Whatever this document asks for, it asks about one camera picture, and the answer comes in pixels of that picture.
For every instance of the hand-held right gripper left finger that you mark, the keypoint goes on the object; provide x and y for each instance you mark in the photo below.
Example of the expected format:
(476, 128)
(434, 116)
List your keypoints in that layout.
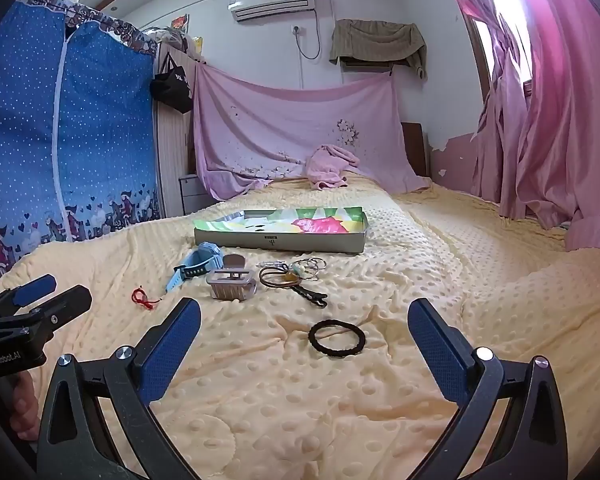
(170, 350)

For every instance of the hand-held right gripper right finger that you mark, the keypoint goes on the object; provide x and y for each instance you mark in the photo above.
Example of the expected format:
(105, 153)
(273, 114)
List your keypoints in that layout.
(437, 350)

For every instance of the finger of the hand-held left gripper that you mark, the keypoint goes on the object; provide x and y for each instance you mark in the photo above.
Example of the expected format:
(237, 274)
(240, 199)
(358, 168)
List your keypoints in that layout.
(70, 300)
(35, 287)

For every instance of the taupe hair claw clip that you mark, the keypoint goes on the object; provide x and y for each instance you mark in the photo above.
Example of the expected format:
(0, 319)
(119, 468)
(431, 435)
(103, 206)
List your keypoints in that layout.
(230, 287)

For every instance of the light blue watch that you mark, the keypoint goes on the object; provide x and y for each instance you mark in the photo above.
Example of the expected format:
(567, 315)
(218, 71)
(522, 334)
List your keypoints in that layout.
(207, 255)

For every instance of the black hair clip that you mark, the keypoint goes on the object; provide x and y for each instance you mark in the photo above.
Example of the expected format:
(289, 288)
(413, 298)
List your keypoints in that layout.
(312, 295)

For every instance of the floral metal tray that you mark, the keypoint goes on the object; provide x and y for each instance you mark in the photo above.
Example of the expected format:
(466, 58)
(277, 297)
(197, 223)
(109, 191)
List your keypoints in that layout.
(280, 242)

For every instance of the person's left hand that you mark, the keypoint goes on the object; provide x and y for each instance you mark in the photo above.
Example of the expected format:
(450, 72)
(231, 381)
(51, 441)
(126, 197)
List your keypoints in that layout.
(25, 405)

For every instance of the yellow dotted blanket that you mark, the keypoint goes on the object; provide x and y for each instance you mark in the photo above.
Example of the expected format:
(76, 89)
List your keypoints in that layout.
(480, 285)

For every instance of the grey nightstand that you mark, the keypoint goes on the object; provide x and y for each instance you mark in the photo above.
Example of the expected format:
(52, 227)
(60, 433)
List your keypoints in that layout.
(192, 192)

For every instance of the blue printed fabric wardrobe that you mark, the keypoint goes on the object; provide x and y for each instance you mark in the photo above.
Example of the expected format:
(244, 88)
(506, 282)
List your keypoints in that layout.
(95, 125)

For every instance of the wooden cabinet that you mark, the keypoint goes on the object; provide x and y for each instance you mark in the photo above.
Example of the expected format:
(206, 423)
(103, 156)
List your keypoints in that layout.
(172, 160)

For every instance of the dark wooden headboard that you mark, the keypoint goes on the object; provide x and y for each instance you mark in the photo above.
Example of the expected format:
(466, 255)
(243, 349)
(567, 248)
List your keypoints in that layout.
(414, 145)

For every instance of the crumpled pink towel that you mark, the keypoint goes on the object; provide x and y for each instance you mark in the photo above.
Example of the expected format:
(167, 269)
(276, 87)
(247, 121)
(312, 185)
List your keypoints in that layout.
(330, 165)

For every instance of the black bag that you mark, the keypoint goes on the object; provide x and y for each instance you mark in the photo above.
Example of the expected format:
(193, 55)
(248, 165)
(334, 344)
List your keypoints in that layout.
(172, 87)

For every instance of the pink hanging sheet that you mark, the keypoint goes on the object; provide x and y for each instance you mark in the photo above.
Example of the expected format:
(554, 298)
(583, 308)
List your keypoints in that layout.
(280, 125)

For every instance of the pink curtain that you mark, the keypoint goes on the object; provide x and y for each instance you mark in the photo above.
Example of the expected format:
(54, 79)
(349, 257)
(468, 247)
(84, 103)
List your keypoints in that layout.
(555, 110)

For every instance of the pile of plastic bags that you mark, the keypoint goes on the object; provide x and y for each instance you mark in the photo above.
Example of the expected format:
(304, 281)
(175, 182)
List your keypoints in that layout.
(177, 40)

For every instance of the olive green cloth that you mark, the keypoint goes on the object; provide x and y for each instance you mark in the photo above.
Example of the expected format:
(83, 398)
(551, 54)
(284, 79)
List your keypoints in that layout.
(375, 40)

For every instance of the white air conditioner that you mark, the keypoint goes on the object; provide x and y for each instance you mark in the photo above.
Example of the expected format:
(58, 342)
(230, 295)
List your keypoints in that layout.
(272, 2)

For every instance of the white wall socket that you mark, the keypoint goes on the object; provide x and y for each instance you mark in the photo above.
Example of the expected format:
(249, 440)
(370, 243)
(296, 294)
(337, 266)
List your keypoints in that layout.
(298, 29)

